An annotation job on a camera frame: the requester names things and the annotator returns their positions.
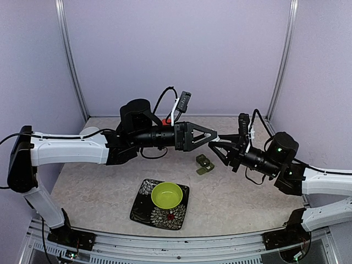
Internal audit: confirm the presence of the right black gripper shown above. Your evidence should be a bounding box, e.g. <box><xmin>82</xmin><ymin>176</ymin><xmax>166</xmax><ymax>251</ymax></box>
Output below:
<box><xmin>208</xmin><ymin>134</ymin><xmax>282</xmax><ymax>178</ymax></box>

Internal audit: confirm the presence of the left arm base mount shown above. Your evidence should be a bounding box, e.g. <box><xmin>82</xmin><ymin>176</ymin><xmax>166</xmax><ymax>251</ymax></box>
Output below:
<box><xmin>47</xmin><ymin>227</ymin><xmax>96</xmax><ymax>251</ymax></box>

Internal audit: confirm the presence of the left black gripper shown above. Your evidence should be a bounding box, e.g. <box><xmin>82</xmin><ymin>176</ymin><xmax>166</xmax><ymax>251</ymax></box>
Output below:
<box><xmin>133</xmin><ymin>122</ymin><xmax>218</xmax><ymax>152</ymax></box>

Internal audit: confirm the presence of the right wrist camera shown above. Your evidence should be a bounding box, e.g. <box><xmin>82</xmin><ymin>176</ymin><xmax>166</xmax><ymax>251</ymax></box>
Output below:
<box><xmin>238</xmin><ymin>113</ymin><xmax>250</xmax><ymax>136</ymax></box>

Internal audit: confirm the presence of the left aluminium frame post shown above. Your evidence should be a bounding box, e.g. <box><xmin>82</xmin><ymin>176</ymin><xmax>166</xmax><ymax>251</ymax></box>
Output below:
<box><xmin>55</xmin><ymin>0</ymin><xmax>90</xmax><ymax>122</ymax></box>

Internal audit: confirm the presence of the green pill organizer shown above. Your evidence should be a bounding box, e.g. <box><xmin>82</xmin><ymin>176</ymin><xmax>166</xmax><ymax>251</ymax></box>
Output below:
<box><xmin>196</xmin><ymin>154</ymin><xmax>215</xmax><ymax>175</ymax></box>

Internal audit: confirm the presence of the aluminium frame post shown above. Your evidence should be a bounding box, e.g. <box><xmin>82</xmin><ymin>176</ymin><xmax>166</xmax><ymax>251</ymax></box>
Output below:
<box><xmin>266</xmin><ymin>0</ymin><xmax>299</xmax><ymax>122</ymax></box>
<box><xmin>55</xmin><ymin>0</ymin><xmax>90</xmax><ymax>122</ymax></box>

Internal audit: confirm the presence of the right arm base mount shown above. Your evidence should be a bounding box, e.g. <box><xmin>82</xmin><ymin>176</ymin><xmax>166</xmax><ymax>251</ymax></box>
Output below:
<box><xmin>262</xmin><ymin>225</ymin><xmax>311</xmax><ymax>250</ymax></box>

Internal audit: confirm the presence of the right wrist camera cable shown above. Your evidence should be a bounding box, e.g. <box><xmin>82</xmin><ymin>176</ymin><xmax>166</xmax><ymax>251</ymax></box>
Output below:
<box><xmin>250</xmin><ymin>108</ymin><xmax>276</xmax><ymax>138</ymax></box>

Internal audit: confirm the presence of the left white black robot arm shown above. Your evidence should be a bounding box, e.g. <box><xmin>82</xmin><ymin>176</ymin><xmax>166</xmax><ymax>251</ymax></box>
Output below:
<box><xmin>7</xmin><ymin>98</ymin><xmax>218</xmax><ymax>245</ymax></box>

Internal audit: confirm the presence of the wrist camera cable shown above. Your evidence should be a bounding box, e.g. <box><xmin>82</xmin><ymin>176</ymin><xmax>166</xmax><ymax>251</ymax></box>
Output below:
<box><xmin>250</xmin><ymin>108</ymin><xmax>276</xmax><ymax>138</ymax></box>
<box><xmin>152</xmin><ymin>86</ymin><xmax>178</xmax><ymax>116</ymax></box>

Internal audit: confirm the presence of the black floral square plate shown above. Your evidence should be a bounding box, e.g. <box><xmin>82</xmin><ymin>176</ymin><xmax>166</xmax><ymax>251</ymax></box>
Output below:
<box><xmin>130</xmin><ymin>179</ymin><xmax>190</xmax><ymax>230</ymax></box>

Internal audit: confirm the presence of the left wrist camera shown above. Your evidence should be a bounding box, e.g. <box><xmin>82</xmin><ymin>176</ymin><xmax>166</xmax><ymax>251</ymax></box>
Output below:
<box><xmin>176</xmin><ymin>91</ymin><xmax>191</xmax><ymax>113</ymax></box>

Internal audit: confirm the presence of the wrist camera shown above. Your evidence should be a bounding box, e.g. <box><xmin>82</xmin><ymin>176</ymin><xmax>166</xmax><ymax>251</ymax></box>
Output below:
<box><xmin>176</xmin><ymin>91</ymin><xmax>191</xmax><ymax>113</ymax></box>
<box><xmin>238</xmin><ymin>113</ymin><xmax>250</xmax><ymax>136</ymax></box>

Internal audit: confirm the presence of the white ceramic bowl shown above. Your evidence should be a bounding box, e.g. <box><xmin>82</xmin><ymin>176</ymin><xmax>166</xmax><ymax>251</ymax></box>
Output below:
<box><xmin>79</xmin><ymin>126</ymin><xmax>100</xmax><ymax>136</ymax></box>

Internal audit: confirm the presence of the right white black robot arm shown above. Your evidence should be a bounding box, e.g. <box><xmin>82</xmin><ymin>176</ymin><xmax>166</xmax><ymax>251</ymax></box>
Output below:
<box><xmin>208</xmin><ymin>132</ymin><xmax>351</xmax><ymax>244</ymax></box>

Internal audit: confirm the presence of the lime green bowl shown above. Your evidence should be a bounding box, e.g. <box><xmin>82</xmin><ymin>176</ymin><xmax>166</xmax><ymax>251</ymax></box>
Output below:
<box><xmin>151</xmin><ymin>182</ymin><xmax>183</xmax><ymax>210</ymax></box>

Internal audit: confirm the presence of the small white pill bottle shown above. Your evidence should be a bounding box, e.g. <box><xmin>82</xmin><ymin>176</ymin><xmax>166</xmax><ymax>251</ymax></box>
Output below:
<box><xmin>209</xmin><ymin>137</ymin><xmax>221</xmax><ymax>145</ymax></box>

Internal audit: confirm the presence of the front aluminium rail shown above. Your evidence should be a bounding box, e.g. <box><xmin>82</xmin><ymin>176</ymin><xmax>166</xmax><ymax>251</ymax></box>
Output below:
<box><xmin>27</xmin><ymin>217</ymin><xmax>331</xmax><ymax>264</ymax></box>

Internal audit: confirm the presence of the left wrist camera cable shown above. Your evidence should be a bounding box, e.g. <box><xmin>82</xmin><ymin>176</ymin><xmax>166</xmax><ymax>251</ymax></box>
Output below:
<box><xmin>152</xmin><ymin>86</ymin><xmax>178</xmax><ymax>116</ymax></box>

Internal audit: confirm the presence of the right aluminium frame post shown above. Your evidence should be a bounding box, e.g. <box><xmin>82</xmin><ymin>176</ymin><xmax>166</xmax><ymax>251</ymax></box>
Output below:
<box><xmin>266</xmin><ymin>0</ymin><xmax>299</xmax><ymax>122</ymax></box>

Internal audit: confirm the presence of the red pill bottle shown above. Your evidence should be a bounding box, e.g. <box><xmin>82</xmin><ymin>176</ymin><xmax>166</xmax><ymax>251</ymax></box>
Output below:
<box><xmin>162</xmin><ymin>118</ymin><xmax>173</xmax><ymax>126</ymax></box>

